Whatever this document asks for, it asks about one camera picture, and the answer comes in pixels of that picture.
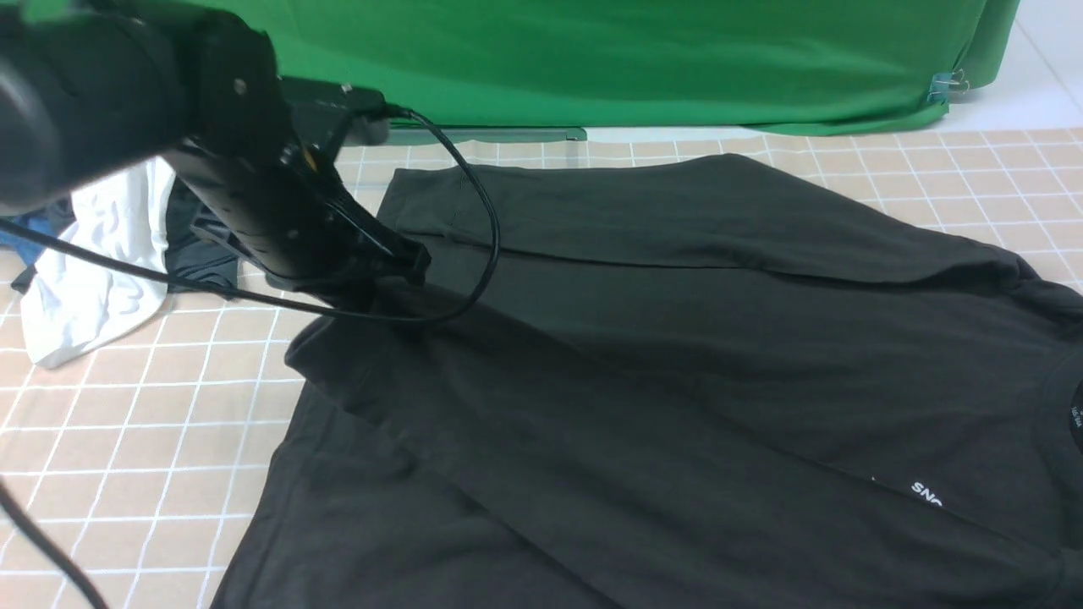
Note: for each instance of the green backdrop cloth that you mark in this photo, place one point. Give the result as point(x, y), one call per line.
point(814, 68)

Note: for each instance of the dark teal crumpled garment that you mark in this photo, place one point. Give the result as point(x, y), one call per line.
point(187, 255)

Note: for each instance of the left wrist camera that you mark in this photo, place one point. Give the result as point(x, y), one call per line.
point(331, 116)

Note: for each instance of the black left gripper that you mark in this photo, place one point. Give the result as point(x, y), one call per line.
point(295, 219)

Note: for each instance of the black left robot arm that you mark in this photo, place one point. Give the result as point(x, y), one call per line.
point(97, 91)

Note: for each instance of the metal binder clip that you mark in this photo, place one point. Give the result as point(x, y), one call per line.
point(945, 85)

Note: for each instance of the beige checkered tablecloth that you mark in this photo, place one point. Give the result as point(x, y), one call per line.
point(145, 459)

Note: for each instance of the dark gray long-sleeve shirt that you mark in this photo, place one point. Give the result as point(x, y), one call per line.
point(707, 384)

